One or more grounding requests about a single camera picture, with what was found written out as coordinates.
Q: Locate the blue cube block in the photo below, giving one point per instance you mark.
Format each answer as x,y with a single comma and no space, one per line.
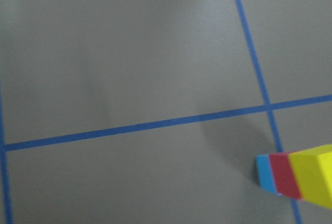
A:
265,174

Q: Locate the red cube block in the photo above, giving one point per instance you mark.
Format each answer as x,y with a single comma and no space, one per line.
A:
284,178

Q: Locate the yellow cube block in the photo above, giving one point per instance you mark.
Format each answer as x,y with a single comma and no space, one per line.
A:
312,170

